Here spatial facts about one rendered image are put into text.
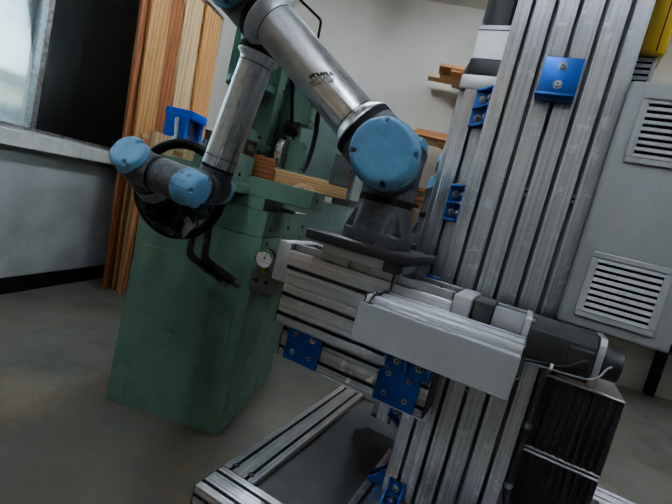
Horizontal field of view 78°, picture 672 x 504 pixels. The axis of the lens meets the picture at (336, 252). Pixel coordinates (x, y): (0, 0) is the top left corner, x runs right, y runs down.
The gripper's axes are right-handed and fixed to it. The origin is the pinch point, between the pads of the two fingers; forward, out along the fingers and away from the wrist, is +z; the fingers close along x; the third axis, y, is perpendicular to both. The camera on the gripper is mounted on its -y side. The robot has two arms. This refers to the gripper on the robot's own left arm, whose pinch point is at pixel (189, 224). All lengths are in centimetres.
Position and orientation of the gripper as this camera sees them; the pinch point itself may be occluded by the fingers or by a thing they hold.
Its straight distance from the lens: 122.1
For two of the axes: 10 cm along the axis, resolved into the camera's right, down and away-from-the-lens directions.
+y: -2.8, 8.7, -3.9
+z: 0.1, 4.1, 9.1
